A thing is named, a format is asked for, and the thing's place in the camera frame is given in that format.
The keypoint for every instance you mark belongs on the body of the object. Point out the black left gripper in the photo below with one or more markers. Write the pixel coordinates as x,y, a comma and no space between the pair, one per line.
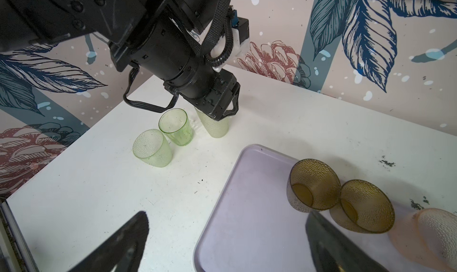
222,100

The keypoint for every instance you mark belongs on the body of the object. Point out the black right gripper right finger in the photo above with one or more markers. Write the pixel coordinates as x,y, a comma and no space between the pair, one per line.
332,251

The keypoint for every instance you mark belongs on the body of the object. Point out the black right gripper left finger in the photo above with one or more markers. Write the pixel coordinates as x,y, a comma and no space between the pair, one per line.
122,251

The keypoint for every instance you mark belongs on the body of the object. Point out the pale green tall glass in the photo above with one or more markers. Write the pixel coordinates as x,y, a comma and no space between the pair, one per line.
216,129

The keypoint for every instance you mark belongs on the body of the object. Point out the brown tall glass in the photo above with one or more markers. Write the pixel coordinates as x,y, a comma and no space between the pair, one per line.
363,208

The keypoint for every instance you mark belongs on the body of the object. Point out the yellow clear glass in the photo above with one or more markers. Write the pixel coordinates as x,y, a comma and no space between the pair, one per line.
312,185

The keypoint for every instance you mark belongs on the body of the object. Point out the pink textured glass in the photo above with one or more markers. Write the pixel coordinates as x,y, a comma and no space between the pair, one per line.
427,237

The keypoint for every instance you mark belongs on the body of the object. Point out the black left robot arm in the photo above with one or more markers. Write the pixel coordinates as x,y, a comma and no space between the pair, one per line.
182,42

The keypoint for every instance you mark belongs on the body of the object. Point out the lilac plastic tray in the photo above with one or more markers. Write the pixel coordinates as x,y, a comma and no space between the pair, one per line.
253,228

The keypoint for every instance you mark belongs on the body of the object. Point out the light green short glass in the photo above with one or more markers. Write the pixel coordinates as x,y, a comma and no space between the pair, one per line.
176,126

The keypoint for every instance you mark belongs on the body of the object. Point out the light green textured glass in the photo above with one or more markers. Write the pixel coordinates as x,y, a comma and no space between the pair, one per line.
152,147

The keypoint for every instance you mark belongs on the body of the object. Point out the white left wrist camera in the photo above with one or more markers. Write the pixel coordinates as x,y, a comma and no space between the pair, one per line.
233,42

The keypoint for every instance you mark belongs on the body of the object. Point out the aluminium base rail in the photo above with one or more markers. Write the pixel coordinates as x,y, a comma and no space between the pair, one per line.
15,253

